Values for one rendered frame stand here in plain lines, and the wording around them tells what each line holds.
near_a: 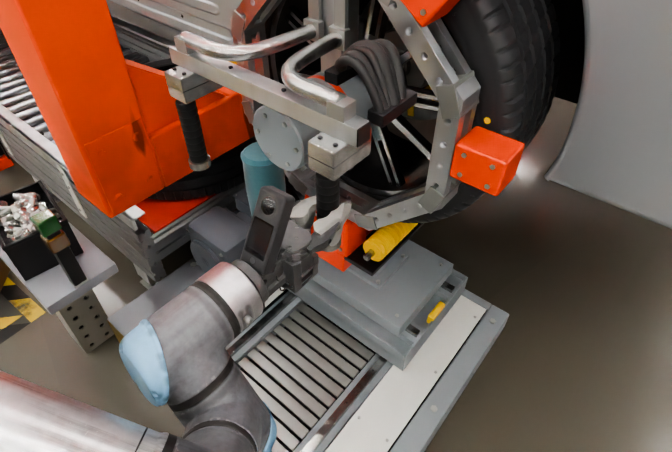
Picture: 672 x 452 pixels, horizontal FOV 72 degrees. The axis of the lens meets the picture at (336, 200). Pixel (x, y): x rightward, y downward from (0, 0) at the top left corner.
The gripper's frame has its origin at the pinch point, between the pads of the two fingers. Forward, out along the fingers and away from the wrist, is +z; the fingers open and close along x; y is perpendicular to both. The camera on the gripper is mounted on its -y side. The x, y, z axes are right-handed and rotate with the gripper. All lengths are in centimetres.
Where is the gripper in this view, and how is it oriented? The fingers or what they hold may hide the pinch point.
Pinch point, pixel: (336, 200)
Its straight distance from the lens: 74.0
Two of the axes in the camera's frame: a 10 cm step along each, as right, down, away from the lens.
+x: 7.8, 4.1, -4.8
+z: 6.3, -5.1, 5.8
